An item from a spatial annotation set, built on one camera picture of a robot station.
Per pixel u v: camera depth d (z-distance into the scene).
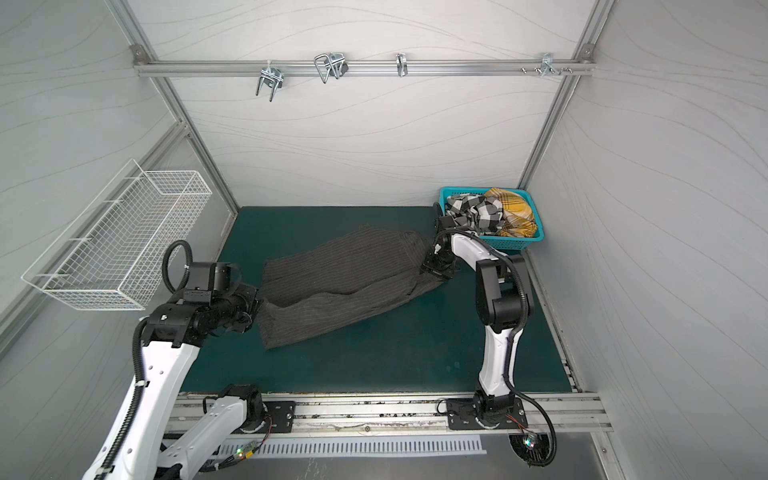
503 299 0.54
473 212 1.08
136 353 0.42
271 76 0.78
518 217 1.04
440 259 0.85
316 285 0.96
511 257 0.51
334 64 0.76
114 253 0.67
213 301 0.52
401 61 0.72
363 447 0.70
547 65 0.76
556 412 0.77
